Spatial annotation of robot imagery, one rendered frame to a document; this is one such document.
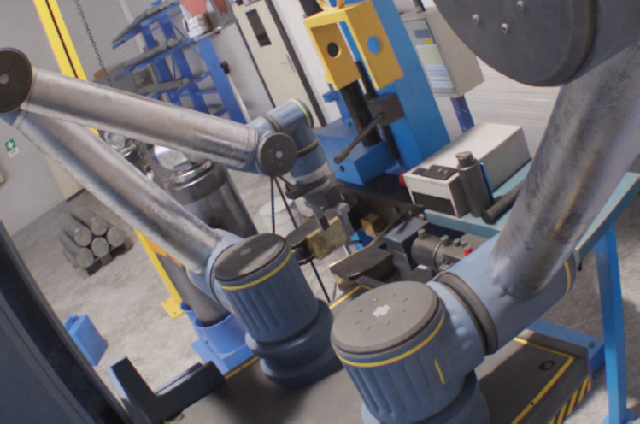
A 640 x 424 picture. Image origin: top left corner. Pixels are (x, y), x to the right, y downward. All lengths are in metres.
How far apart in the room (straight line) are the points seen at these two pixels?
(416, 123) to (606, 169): 1.65
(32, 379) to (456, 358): 0.70
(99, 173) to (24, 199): 11.14
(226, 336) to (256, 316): 2.11
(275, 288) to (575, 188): 0.87
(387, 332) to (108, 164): 0.87
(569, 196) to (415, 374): 0.42
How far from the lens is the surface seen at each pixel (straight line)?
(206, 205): 1.94
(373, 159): 2.41
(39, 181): 12.61
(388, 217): 2.27
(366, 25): 1.04
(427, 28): 2.60
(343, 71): 1.18
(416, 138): 2.29
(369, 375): 0.99
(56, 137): 1.51
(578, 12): 0.28
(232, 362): 3.62
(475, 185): 1.82
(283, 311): 1.44
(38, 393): 0.68
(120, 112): 1.33
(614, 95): 0.60
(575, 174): 0.72
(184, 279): 3.41
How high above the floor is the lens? 1.93
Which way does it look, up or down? 19 degrees down
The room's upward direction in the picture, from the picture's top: 24 degrees counter-clockwise
